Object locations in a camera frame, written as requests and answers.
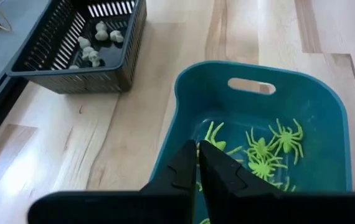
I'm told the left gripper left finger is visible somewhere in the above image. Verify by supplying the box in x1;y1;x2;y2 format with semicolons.
27;139;197;224

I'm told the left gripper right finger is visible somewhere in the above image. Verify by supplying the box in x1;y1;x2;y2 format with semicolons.
198;139;355;224

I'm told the teal plastic bin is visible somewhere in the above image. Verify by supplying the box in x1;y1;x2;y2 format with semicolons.
148;60;353;224

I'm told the black slotted plastic basket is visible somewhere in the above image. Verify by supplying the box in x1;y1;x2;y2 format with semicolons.
7;0;148;95

